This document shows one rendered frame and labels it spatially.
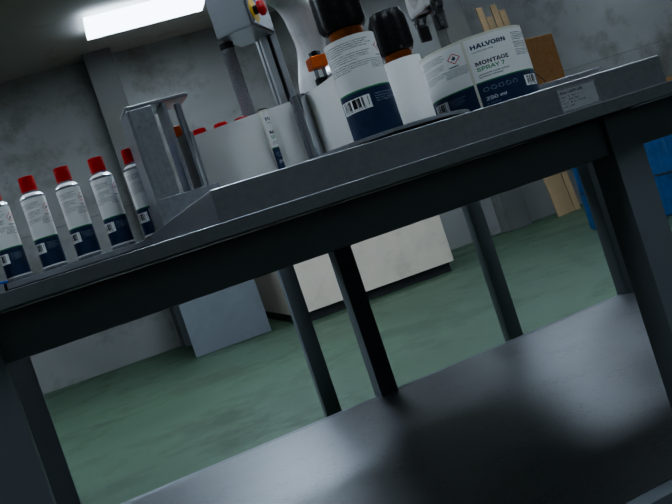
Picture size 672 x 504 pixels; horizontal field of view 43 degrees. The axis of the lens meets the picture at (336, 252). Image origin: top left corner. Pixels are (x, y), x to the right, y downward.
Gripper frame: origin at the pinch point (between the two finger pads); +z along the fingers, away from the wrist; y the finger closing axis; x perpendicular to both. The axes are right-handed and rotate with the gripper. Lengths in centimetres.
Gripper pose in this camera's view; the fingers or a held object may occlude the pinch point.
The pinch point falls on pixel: (433, 32)
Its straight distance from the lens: 224.5
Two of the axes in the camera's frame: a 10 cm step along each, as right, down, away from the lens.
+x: 8.9, -3.1, 3.4
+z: 3.2, 9.5, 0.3
